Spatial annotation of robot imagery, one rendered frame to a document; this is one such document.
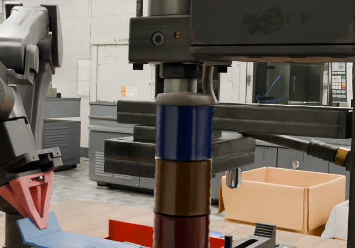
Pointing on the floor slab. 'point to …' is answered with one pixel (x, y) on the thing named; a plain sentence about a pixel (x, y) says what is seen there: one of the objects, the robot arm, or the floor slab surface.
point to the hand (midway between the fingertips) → (40, 223)
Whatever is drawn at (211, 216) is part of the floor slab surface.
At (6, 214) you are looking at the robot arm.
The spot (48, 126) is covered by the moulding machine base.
